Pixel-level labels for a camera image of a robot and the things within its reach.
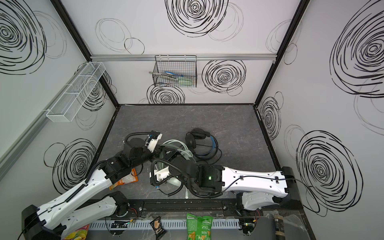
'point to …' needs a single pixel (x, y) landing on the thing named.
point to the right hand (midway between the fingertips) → (166, 143)
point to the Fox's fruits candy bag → (80, 234)
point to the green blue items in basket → (181, 79)
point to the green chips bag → (198, 227)
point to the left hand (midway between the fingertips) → (165, 147)
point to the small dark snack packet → (157, 225)
